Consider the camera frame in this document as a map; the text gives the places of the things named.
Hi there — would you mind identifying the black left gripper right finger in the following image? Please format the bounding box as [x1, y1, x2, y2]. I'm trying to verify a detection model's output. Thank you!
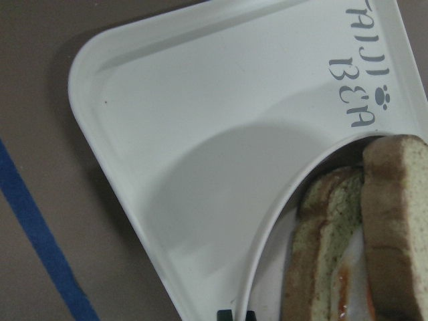
[245, 310, 256, 321]

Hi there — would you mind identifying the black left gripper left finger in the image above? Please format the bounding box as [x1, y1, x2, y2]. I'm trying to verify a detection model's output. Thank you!
[217, 310, 233, 321]

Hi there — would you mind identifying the white round plate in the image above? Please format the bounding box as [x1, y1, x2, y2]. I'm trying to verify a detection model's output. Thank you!
[233, 132, 385, 320]

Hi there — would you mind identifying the fried egg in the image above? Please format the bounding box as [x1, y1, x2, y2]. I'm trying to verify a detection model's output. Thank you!
[330, 227, 376, 320]

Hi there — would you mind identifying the bread slice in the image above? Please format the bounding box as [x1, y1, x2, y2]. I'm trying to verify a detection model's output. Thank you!
[282, 167, 363, 321]
[361, 134, 427, 320]

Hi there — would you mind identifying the cream bear tray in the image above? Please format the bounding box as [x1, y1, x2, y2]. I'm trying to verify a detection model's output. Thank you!
[68, 1, 427, 320]

